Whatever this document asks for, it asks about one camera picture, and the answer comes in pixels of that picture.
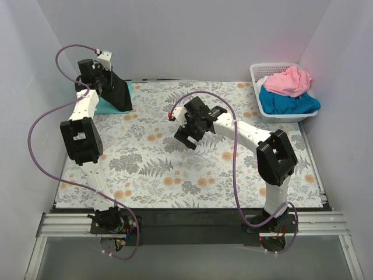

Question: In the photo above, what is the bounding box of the black t shirt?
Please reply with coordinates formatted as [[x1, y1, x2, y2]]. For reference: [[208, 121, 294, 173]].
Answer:
[[101, 71, 133, 112]]

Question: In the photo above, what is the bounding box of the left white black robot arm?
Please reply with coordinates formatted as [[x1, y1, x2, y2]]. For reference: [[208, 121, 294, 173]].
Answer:
[[60, 59, 130, 233]]

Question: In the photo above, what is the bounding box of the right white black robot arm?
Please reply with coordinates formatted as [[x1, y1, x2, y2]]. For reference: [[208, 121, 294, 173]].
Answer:
[[168, 97, 298, 232]]

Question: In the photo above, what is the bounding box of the folded teal t shirt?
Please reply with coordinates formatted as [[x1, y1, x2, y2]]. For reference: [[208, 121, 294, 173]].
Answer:
[[94, 80, 133, 115]]

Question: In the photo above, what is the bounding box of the floral table cloth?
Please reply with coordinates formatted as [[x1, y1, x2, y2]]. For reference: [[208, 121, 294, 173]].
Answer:
[[55, 81, 324, 209]]

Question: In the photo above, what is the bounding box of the white garment in basket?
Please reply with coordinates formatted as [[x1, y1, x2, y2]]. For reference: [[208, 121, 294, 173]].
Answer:
[[256, 76, 268, 92]]

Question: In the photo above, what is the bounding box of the blue t shirt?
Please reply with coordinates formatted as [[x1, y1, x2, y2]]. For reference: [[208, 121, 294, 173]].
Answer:
[[259, 86, 321, 114]]

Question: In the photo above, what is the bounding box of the white plastic basket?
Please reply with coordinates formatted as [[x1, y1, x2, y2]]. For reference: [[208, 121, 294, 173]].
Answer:
[[249, 62, 318, 123]]

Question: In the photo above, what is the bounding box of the pink t shirt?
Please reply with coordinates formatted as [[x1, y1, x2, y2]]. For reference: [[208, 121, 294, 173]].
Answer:
[[263, 65, 312, 98]]

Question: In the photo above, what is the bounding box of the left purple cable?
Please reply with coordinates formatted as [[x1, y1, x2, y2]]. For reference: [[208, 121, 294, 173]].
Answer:
[[27, 44, 143, 260]]

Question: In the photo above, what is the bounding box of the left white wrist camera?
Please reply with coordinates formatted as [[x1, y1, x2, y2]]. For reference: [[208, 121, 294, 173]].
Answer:
[[96, 49, 112, 71]]

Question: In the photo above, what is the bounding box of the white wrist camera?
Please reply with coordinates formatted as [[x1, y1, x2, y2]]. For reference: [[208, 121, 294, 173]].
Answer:
[[168, 107, 187, 127], [96, 49, 112, 71]]

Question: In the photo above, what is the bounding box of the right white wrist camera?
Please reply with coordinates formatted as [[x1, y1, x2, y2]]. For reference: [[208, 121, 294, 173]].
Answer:
[[168, 107, 187, 127]]

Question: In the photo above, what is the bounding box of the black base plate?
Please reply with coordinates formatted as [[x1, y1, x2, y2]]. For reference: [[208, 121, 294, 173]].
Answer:
[[88, 208, 296, 249]]

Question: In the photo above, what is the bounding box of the aluminium frame rail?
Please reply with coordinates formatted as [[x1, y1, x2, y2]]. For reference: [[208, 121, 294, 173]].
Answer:
[[26, 209, 364, 279]]

